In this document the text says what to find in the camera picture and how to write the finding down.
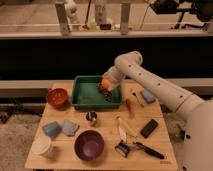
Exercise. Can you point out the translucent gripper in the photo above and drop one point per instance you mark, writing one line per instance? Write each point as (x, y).
(112, 86)

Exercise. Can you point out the red yellow apple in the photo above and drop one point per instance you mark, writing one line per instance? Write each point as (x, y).
(105, 83)

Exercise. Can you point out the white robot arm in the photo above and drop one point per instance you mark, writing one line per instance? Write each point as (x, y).
(197, 112)

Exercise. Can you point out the small metal cup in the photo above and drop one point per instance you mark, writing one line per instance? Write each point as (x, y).
(91, 117)

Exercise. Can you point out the white paper cup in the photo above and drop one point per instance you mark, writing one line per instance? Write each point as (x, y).
(42, 146)

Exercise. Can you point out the dark grape bunch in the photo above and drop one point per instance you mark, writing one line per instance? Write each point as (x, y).
(107, 94)

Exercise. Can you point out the small spoon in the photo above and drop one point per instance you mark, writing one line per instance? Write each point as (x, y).
(135, 95)

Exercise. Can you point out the orange carrot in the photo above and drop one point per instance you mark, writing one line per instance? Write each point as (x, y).
(130, 108)

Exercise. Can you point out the green plastic tray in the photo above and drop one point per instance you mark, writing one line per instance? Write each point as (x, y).
(85, 94)

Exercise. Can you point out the blue sponge right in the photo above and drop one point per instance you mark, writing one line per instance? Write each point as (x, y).
(148, 97)

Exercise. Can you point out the blue sponge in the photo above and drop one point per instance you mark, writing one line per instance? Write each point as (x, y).
(148, 97)
(52, 129)

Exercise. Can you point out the yellow banana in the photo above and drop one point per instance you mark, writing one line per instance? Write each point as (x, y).
(128, 129)

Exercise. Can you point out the white knife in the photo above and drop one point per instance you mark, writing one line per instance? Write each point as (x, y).
(122, 134)

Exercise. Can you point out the black remote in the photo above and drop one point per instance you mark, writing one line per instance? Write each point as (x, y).
(149, 128)

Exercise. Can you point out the red bowl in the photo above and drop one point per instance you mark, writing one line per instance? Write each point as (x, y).
(57, 97)

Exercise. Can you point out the light blue cloth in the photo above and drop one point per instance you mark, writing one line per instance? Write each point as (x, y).
(69, 128)

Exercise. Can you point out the black binder clip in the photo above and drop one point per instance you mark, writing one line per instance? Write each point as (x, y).
(122, 148)

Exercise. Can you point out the purple bowl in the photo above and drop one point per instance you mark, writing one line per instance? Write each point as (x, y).
(89, 145)

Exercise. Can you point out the black handled peeler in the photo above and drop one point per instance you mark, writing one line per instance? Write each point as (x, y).
(149, 150)

